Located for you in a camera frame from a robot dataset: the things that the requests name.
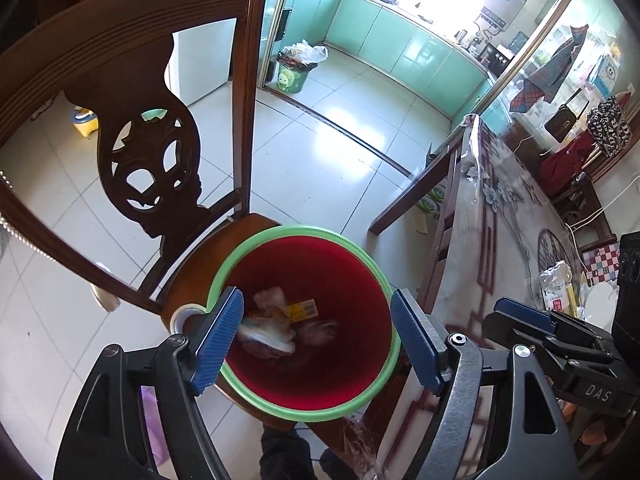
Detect red bin with green rim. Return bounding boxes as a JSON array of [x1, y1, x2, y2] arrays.
[[206, 225, 402, 422]]

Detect white cable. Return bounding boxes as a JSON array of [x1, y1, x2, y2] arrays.
[[570, 175, 640, 233]]

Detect dark carved wooden chair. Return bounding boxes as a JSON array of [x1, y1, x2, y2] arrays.
[[0, 0, 301, 431]]

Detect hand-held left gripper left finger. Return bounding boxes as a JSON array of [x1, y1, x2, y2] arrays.
[[52, 286, 246, 480]]

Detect green kitchen waste bin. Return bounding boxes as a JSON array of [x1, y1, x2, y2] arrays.
[[276, 55, 318, 94]]

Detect white plastic bag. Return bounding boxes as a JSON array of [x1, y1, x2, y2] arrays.
[[282, 40, 329, 66]]

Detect brown handbag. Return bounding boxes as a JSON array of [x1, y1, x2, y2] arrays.
[[544, 89, 583, 142]]

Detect brown white wrapper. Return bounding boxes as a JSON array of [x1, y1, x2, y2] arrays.
[[240, 287, 341, 361]]

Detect checkered cloth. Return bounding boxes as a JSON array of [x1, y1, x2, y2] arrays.
[[581, 245, 622, 287]]

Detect person's dark trouser leg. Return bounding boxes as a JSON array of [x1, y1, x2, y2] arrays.
[[260, 425, 358, 480]]

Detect white water heater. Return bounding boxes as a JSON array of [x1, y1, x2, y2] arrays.
[[482, 0, 526, 28]]

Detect white plate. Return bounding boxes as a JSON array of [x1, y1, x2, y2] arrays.
[[585, 282, 621, 331]]

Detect white crinkled packet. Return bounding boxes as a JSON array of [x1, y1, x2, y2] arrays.
[[539, 260, 583, 313]]

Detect white bead trim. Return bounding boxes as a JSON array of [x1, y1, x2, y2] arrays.
[[0, 170, 58, 261]]

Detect yellow label packet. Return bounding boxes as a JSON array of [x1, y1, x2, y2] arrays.
[[285, 299, 321, 322]]

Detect teal kitchen cabinets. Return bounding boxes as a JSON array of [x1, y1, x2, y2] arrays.
[[265, 0, 501, 128]]

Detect white refrigerator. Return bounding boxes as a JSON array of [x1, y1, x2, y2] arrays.
[[167, 17, 238, 106]]

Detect green white carton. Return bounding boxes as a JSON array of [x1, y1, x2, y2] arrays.
[[417, 185, 446, 233]]

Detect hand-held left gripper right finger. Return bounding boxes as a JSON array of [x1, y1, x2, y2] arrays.
[[390, 287, 583, 480]]

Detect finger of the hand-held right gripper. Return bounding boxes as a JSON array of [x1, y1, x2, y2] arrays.
[[482, 311, 576, 386], [494, 297, 618, 357]]

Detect black white patterned bag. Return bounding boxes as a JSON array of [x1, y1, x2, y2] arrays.
[[586, 91, 636, 158]]

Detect red cloth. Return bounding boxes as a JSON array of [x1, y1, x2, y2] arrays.
[[539, 132, 608, 198]]

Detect plaid hanging cloth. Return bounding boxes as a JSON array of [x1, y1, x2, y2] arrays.
[[510, 24, 590, 113]]

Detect black countertop appliance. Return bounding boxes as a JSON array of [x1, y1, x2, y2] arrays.
[[477, 42, 516, 73]]

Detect white slipper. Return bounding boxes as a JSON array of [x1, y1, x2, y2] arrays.
[[90, 262, 121, 311]]

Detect clear tape roll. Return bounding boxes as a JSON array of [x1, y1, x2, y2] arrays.
[[170, 304, 208, 333]]

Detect dining table with floral cover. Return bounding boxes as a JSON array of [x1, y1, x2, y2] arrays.
[[367, 115, 640, 480]]

